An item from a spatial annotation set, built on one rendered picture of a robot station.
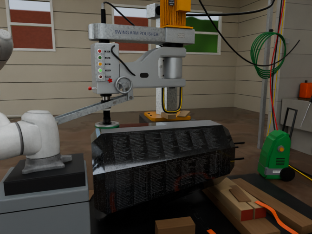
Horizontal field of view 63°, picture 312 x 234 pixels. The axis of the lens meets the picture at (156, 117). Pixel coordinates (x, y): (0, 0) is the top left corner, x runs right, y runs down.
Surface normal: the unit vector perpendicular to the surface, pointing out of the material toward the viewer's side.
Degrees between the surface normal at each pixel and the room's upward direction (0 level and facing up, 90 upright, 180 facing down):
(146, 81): 90
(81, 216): 90
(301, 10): 90
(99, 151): 59
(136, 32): 90
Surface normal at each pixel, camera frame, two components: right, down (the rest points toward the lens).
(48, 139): 0.72, 0.08
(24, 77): 0.30, 0.17
